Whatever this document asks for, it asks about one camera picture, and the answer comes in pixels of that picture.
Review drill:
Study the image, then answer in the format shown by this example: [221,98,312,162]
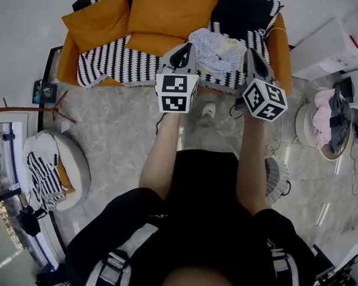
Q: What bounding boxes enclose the person's white shoe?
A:
[201,101,217,119]

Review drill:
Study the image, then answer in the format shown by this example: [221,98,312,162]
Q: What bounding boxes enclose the white round storage tub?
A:
[22,130,92,212]

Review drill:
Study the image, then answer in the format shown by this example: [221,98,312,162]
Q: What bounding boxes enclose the dark grey clothes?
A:
[328,83,353,154]

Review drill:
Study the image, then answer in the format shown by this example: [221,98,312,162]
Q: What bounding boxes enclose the large orange cushion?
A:
[126,0,223,41]

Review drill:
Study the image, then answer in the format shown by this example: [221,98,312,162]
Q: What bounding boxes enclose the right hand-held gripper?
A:
[241,48,289,123]

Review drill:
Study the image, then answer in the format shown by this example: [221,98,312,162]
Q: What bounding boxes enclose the black bag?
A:
[16,206,48,238]

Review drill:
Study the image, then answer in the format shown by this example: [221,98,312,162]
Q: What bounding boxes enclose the pale yellow clothes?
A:
[216,38,239,56]

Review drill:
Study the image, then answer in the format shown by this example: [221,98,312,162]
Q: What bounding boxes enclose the black chair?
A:
[333,76,355,101]

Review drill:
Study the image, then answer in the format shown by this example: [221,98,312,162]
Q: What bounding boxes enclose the black white zigzag blanket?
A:
[76,0,284,89]

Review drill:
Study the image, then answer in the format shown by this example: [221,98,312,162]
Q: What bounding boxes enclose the person's grey trouser leg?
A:
[178,114,240,160]

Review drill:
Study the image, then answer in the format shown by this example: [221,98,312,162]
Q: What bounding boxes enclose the white ribbed fan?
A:
[264,155,292,207]

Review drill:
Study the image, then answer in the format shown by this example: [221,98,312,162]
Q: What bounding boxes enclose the orange sofa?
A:
[56,0,293,97]

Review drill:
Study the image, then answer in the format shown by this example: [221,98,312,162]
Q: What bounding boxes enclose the thin black cable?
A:
[348,138,358,197]

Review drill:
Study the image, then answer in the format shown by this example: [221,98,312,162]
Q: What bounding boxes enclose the small orange cushion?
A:
[125,33,186,58]

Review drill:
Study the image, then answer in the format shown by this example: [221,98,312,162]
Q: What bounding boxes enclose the person's right forearm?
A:
[236,111,272,217]

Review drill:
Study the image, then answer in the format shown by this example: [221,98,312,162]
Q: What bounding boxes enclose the white cable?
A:
[265,114,301,157]

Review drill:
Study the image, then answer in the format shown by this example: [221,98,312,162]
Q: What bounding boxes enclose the white round basket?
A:
[295,102,353,161]

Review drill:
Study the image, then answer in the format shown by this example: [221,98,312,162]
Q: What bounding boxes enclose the black box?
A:
[32,79,58,104]

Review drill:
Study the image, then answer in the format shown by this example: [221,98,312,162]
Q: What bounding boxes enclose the pink clothes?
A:
[312,88,337,148]

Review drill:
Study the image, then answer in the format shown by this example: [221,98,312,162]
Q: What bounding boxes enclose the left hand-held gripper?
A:
[155,42,200,114]

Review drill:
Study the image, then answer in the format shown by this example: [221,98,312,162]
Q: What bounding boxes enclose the person's black shirt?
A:
[64,149,320,286]

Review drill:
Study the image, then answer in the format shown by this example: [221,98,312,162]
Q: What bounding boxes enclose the grey harness strap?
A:
[85,222,159,286]

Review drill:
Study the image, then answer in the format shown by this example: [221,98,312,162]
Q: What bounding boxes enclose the brown wooden coat stand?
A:
[0,90,77,124]

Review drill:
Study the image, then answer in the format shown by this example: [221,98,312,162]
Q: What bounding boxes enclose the blue white patterned clothes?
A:
[188,28,247,74]

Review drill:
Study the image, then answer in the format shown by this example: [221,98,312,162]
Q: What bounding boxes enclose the white cabinet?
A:
[291,6,358,80]

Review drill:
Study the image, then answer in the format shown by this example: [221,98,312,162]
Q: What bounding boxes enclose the medium orange cushion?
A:
[61,0,132,53]

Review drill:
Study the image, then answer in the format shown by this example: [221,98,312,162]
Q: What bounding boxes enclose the person's left forearm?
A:
[138,111,183,201]

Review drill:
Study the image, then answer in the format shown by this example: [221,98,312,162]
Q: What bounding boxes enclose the black white zigzag cloth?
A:
[26,151,68,212]

